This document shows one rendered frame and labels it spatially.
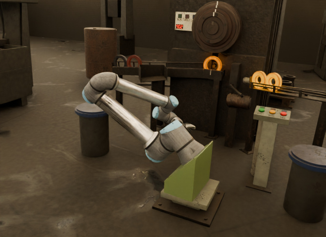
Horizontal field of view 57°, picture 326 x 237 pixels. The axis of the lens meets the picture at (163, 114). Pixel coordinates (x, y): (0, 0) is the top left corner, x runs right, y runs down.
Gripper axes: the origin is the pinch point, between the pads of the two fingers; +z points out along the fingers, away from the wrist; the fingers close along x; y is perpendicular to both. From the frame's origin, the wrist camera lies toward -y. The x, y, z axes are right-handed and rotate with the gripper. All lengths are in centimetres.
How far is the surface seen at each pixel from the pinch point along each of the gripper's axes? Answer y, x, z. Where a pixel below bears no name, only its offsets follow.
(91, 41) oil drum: -2, -1, -368
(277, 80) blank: 50, -78, -16
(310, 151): 48, -42, 49
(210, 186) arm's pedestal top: 25.1, 17.6, 23.3
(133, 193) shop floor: -4, 58, -3
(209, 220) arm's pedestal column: 21, 32, 44
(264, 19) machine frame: 36, -123, -64
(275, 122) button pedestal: 37, -45, 21
